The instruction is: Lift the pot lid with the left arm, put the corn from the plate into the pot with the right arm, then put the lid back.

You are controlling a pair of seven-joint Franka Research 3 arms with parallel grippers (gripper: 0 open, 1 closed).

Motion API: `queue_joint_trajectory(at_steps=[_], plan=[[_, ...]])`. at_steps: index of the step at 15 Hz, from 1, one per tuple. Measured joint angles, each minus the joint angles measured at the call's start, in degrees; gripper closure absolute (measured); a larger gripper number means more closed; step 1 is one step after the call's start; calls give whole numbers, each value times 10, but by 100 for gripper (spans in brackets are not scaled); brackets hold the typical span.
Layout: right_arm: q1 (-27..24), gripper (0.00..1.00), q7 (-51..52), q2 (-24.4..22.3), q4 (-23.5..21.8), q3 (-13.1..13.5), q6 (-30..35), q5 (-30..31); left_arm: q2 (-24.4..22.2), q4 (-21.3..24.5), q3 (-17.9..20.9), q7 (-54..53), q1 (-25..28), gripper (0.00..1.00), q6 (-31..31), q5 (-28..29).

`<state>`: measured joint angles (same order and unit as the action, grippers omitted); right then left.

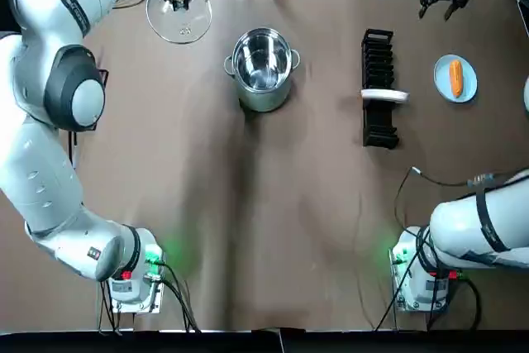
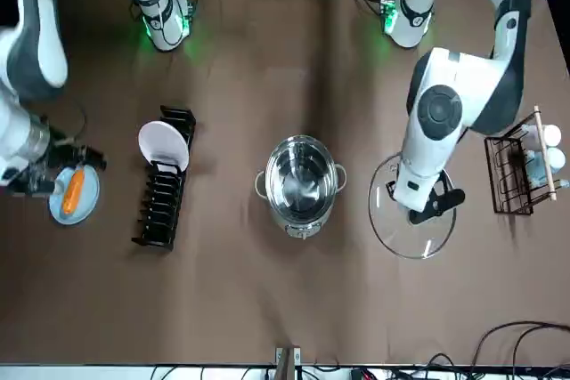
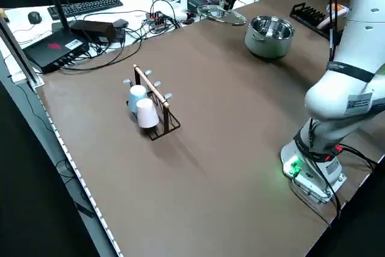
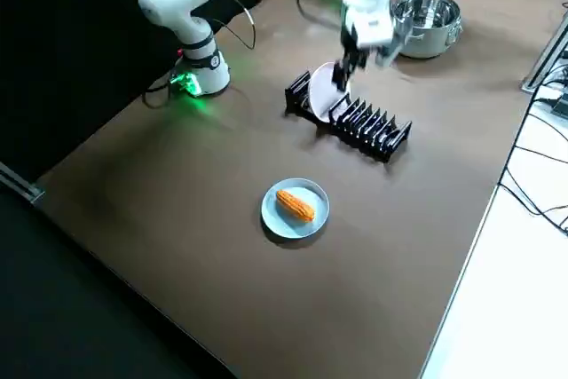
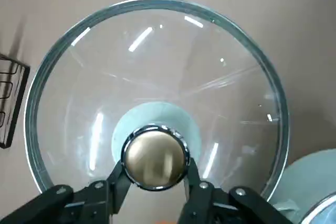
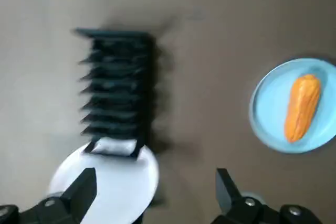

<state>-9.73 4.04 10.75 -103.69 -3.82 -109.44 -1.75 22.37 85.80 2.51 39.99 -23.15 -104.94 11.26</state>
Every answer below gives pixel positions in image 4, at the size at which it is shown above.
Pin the light blue plate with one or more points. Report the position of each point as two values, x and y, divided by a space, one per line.
284 219

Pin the black dish rack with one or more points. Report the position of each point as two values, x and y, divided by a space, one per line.
377 130

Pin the white plate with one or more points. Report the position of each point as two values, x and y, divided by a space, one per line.
321 95

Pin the aluminium frame profile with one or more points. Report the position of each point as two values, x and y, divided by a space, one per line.
22 183

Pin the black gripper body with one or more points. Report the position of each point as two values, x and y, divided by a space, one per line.
350 48

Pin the stainless steel pot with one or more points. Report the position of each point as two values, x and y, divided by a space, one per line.
426 48

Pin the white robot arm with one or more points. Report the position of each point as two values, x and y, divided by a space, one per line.
177 6

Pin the aluminium camera post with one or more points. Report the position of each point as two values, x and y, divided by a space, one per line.
543 64

